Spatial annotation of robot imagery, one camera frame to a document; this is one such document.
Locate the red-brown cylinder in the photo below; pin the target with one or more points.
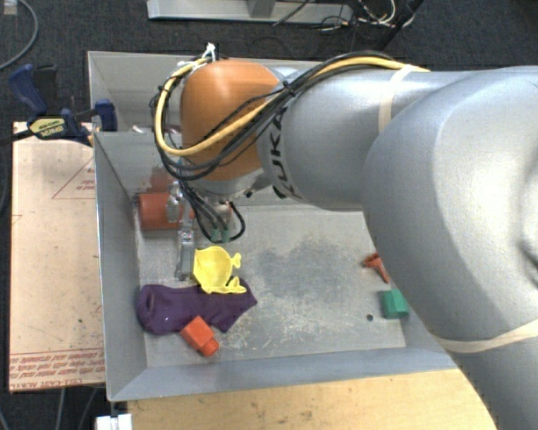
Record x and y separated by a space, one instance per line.
152 211

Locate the small orange tool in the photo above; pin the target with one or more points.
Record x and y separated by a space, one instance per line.
376 264

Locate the brown cardboard board, red print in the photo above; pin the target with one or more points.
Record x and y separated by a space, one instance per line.
54 262

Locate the yellow plastic toy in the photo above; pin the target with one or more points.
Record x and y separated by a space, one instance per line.
215 269

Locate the green block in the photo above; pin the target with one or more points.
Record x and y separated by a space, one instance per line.
393 305

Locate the purple cloth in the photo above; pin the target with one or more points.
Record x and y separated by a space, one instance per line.
175 309

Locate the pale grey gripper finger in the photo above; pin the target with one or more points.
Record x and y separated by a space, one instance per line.
189 253
180 262

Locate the orange block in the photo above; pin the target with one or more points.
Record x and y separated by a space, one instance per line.
199 335

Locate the grey metal bin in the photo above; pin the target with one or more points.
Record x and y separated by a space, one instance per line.
305 276

